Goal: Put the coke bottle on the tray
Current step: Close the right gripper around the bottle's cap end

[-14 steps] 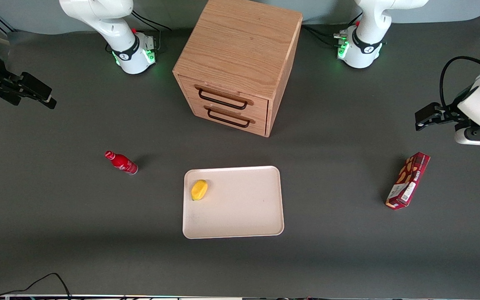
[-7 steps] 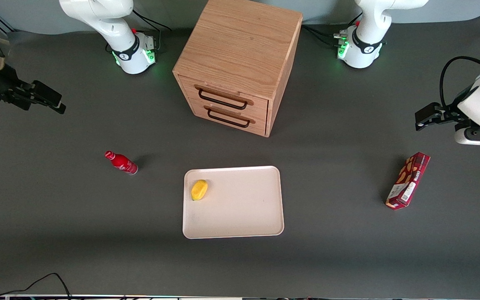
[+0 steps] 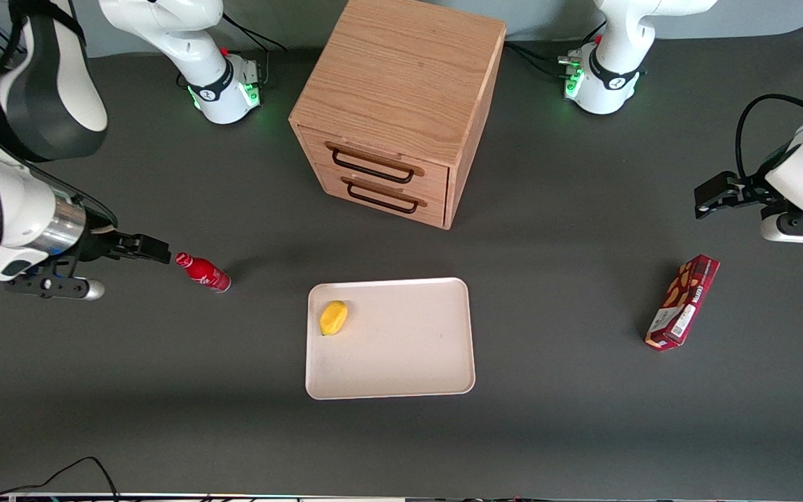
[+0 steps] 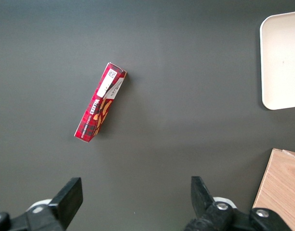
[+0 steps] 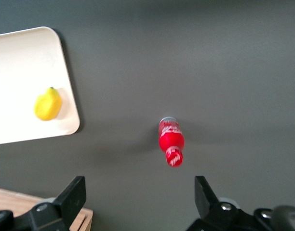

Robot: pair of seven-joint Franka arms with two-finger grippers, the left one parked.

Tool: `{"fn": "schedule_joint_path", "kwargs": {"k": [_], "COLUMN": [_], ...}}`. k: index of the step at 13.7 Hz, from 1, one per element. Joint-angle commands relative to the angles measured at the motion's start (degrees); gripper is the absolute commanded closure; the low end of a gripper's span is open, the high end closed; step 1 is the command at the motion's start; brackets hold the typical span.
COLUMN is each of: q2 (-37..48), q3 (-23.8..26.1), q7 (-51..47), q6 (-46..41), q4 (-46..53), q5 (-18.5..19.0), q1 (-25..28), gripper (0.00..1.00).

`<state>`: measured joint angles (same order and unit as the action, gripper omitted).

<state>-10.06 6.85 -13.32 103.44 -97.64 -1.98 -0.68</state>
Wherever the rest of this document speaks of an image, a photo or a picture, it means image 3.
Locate red coke bottle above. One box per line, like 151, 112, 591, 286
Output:
175, 252, 232, 294

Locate wooden drawer cabinet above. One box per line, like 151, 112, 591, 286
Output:
289, 0, 507, 231

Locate black left base cables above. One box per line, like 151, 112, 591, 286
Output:
505, 21, 608, 79

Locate black base cables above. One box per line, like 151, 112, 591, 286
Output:
220, 13, 289, 89
505, 21, 608, 79

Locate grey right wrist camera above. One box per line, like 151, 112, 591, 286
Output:
4, 273, 106, 302

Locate black tall drawer handle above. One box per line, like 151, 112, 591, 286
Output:
332, 149, 416, 185

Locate black right base cables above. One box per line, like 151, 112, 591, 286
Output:
220, 13, 289, 89

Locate red snack box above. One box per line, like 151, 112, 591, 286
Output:
645, 254, 721, 351

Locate beige plastic tray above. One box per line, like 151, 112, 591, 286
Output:
305, 277, 477, 401

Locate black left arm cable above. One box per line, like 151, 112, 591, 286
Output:
735, 93, 803, 183

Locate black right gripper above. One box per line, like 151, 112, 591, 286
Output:
81, 229, 171, 265

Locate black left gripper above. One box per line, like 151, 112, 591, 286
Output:
695, 171, 786, 221

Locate black short drawer handle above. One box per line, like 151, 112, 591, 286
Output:
347, 183, 420, 215

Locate yellow lemon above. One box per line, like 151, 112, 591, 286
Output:
319, 301, 349, 337

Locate black loose table cable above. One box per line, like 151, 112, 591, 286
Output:
0, 456, 121, 502

